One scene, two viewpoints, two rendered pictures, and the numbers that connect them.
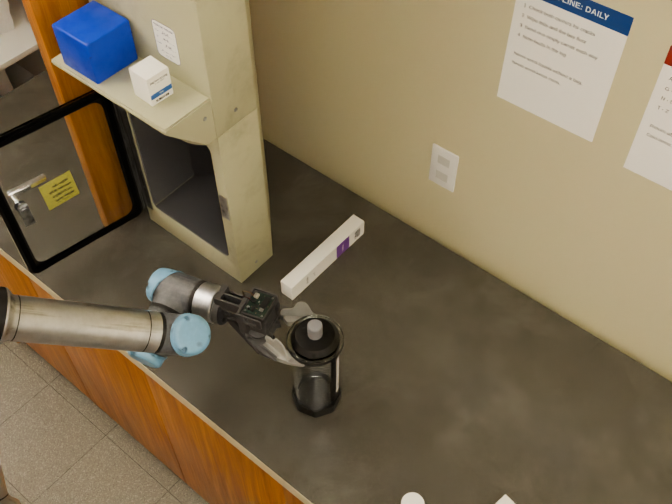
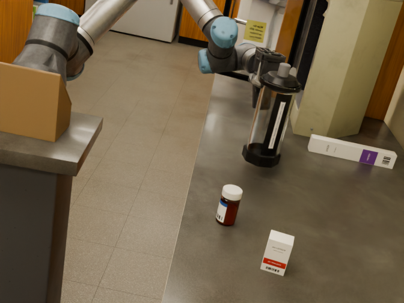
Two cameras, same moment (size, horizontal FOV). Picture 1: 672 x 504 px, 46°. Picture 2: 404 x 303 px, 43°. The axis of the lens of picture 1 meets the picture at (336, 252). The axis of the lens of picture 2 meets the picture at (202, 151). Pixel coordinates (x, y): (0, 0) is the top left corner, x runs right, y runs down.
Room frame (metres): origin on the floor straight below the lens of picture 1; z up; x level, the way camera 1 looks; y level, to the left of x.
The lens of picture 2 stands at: (-0.15, -0.85, 1.54)
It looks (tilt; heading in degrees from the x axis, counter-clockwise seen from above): 24 degrees down; 50
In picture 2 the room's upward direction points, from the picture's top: 12 degrees clockwise
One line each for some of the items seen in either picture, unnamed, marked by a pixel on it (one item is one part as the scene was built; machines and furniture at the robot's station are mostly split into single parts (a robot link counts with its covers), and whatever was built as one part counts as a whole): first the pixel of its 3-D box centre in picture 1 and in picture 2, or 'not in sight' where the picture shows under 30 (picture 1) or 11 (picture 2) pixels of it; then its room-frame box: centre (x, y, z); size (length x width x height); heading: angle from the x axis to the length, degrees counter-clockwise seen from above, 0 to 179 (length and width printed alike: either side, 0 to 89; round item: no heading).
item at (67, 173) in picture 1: (66, 185); (260, 30); (1.21, 0.59, 1.19); 0.30 x 0.01 x 0.40; 130
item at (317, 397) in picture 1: (315, 367); (270, 119); (0.80, 0.04, 1.09); 0.11 x 0.11 x 0.21
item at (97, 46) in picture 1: (95, 42); not in sight; (1.23, 0.44, 1.56); 0.10 x 0.10 x 0.09; 50
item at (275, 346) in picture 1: (282, 349); (258, 74); (0.78, 0.10, 1.20); 0.09 x 0.03 x 0.06; 41
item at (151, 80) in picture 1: (151, 81); not in sight; (1.14, 0.33, 1.54); 0.05 x 0.05 x 0.06; 47
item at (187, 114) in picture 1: (133, 98); not in sight; (1.18, 0.39, 1.46); 0.32 x 0.11 x 0.10; 50
